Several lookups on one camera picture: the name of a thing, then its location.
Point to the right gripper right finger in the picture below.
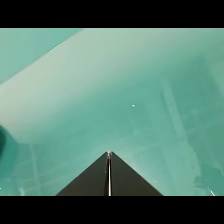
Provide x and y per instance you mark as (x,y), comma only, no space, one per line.
(128,181)

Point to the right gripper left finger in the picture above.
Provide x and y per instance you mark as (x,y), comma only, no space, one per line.
(91,181)

